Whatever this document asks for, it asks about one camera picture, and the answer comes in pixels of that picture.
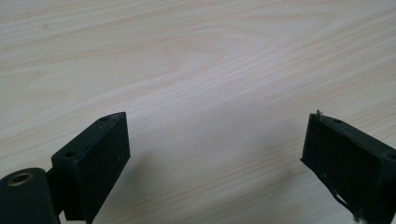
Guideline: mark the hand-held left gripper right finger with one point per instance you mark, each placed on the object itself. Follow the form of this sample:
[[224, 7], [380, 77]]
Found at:
[[351, 158]]

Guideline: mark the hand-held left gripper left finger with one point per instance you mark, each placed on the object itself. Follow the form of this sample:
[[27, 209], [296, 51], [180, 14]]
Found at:
[[93, 161]]

